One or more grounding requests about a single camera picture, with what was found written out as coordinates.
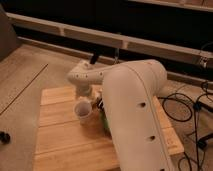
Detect black object on floor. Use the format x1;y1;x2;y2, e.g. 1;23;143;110
0;131;10;144

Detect green ceramic bowl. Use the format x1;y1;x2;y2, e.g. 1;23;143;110
99;110;110;133

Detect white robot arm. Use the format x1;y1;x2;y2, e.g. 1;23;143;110
67;60;174;171

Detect white paper cup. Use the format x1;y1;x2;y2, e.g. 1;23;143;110
74;100;93;125

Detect black table leg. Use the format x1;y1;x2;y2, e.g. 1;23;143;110
90;51;100;65

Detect wooden board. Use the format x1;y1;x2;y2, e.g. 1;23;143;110
32;84;185;171

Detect black cables on floor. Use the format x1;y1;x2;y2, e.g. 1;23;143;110
157;56;213;171

